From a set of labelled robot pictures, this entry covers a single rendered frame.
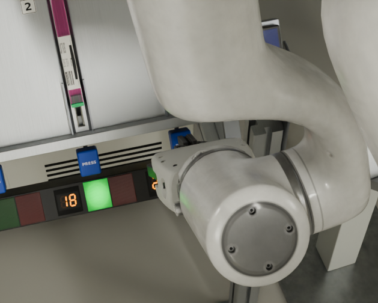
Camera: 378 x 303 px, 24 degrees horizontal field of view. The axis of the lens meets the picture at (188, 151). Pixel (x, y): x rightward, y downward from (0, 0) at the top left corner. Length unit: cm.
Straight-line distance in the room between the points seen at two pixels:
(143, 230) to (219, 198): 108
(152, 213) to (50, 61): 83
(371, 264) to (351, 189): 103
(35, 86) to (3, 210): 15
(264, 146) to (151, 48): 55
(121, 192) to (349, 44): 67
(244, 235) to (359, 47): 31
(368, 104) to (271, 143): 73
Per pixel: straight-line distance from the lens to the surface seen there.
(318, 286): 171
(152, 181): 104
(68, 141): 99
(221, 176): 72
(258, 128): 111
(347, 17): 40
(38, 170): 160
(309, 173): 72
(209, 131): 150
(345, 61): 40
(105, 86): 101
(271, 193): 68
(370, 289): 172
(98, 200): 104
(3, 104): 101
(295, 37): 207
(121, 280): 171
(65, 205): 104
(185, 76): 60
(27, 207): 104
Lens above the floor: 154
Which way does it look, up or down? 56 degrees down
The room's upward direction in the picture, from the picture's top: straight up
